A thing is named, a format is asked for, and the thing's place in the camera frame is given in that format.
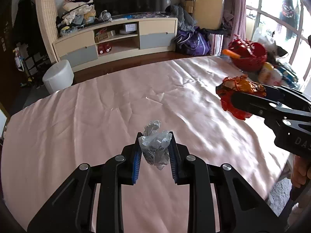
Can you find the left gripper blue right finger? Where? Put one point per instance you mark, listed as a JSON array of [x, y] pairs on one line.
[[172, 157]]

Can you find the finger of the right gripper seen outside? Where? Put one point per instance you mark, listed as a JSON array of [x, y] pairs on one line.
[[253, 104]]

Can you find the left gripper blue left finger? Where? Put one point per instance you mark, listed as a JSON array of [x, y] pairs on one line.
[[136, 158]]

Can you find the white printed paper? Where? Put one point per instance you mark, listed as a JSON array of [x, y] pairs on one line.
[[154, 144]]

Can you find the red gold foil wrapper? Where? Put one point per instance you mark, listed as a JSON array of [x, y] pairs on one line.
[[232, 87]]

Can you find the person right hand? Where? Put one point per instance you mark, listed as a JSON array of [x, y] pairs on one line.
[[301, 171]]

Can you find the yellow capped white bottle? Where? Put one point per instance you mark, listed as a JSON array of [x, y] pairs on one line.
[[265, 71]]

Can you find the pink satin tablecloth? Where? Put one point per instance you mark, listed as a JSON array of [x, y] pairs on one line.
[[153, 105]]

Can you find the red plastic basket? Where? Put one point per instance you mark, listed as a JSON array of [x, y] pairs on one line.
[[253, 54]]

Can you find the orange toy bat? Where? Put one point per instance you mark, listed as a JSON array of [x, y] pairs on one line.
[[231, 54]]

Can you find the purple bag on floor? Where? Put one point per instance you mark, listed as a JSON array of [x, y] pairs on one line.
[[192, 43]]

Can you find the pink purple curtain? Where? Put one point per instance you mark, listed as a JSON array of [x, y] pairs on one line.
[[236, 9]]

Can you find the white round stool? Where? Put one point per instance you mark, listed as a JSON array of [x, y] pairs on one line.
[[58, 77]]

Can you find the beige grey tv cabinet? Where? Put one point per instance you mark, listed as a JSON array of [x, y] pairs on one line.
[[115, 40]]

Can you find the beige standing air conditioner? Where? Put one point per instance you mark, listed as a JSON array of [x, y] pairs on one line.
[[208, 13]]

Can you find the pile of folded clothes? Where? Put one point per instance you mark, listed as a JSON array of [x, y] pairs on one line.
[[76, 14]]

